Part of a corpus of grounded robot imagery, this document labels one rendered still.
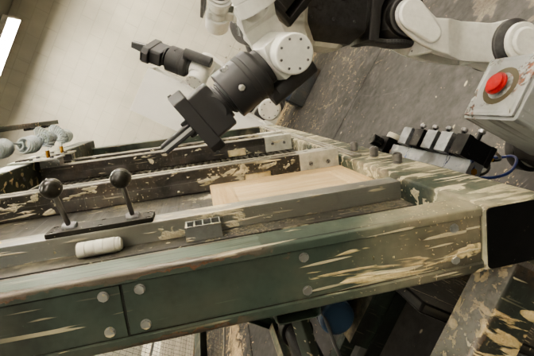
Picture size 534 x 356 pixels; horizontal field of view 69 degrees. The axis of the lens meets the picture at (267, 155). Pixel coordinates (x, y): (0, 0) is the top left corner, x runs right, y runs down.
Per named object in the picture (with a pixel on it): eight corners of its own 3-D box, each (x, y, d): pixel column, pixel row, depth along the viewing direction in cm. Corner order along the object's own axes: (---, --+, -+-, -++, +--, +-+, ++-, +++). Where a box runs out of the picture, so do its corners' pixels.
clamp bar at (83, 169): (293, 148, 177) (288, 96, 173) (12, 189, 157) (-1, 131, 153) (288, 146, 186) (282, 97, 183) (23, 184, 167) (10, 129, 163)
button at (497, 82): (518, 75, 63) (508, 69, 62) (507, 98, 63) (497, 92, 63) (499, 77, 67) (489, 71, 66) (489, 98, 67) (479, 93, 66)
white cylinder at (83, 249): (76, 261, 71) (121, 253, 72) (73, 245, 70) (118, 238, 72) (81, 255, 74) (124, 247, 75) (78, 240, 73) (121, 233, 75)
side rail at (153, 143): (261, 142, 268) (259, 126, 267) (95, 165, 250) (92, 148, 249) (259, 141, 276) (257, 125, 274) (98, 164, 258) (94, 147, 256)
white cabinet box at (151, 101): (294, 137, 516) (148, 67, 470) (274, 176, 525) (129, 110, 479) (285, 129, 575) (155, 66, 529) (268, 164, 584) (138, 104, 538)
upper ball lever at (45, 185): (80, 237, 75) (56, 186, 67) (59, 240, 74) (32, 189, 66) (83, 222, 78) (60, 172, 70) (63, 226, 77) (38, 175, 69)
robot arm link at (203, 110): (164, 98, 59) (224, 48, 59) (168, 96, 68) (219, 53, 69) (218, 159, 62) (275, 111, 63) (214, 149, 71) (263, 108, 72)
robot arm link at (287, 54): (238, 64, 58) (295, 17, 59) (223, 58, 68) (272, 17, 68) (280, 119, 63) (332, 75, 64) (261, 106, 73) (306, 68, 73)
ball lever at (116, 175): (144, 226, 77) (128, 176, 69) (124, 229, 76) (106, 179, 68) (144, 212, 80) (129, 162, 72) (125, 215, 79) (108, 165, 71)
